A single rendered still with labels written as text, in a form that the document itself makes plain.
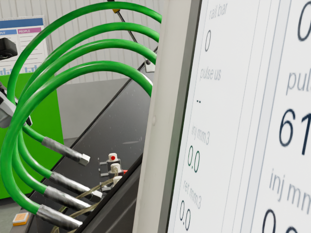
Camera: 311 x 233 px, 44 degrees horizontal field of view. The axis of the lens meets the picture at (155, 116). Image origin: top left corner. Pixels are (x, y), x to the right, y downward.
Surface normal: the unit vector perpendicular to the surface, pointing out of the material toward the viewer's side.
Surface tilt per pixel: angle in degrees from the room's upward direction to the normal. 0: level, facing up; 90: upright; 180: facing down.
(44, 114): 90
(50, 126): 90
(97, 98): 90
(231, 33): 76
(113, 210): 90
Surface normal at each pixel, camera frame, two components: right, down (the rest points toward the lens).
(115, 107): 0.17, 0.14
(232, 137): -0.98, -0.11
